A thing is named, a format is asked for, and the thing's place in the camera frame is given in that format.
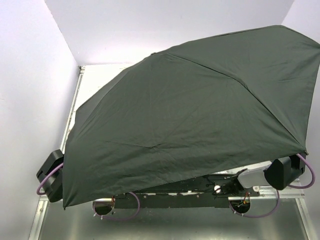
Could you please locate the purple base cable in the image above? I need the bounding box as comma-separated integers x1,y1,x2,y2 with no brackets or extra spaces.
92,191,141,222
228,189,281,218

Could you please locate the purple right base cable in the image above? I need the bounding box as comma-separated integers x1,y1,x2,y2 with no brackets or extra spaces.
228,189,281,218

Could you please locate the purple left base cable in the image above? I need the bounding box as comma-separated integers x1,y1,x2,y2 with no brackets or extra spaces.
92,191,141,222

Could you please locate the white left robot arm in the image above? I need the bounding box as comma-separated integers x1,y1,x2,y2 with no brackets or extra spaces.
36,149,64,203

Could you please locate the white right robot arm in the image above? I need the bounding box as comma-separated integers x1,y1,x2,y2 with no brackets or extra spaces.
237,154,306,190

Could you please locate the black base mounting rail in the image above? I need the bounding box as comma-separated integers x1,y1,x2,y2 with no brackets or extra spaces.
92,172,261,210

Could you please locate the black folding umbrella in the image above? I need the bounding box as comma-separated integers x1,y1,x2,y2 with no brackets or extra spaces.
62,25,320,208

